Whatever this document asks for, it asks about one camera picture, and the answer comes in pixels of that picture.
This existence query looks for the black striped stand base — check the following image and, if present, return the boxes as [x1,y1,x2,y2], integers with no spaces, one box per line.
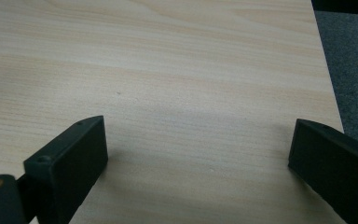
[310,0,358,16]

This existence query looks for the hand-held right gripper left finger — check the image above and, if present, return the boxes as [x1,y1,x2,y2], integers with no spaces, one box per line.
[23,115,109,224]

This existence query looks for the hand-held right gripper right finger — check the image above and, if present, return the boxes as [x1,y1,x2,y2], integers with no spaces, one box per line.
[287,118,358,224]

